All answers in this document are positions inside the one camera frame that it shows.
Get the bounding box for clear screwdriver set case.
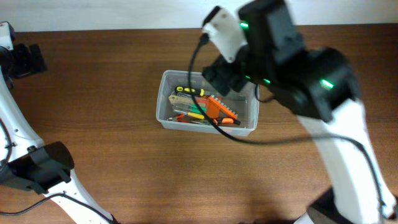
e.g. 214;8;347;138
169;93;205;120

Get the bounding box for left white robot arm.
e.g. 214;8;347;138
1;47;117;223

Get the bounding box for green handled screwdriver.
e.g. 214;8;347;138
173;106;201;114
175;101;208;111

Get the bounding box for orange bit holder strip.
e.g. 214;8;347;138
208;95;238;119

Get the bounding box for red handled screwdriver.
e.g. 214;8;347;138
177;95;208;104

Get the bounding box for right black camera cable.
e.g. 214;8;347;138
188;32;389;218

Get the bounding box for small red diagonal cutters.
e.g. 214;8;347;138
167;114;191;123

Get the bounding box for yellow handled screwdriver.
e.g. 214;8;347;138
174;110;205;120

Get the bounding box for orange scraper wooden handle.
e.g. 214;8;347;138
168;95;223;119

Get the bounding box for black camera cable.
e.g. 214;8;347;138
188;32;389;218
0;118;119;224

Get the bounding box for orange black needle-nose pliers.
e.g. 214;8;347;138
190;117;242;127

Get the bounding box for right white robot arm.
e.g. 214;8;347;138
202;1;397;223

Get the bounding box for left black camera cable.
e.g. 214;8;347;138
0;118;119;224

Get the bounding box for clear plastic storage container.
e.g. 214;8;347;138
156;70;259;136

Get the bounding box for metal file yellow black handle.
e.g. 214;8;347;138
174;85;247;102

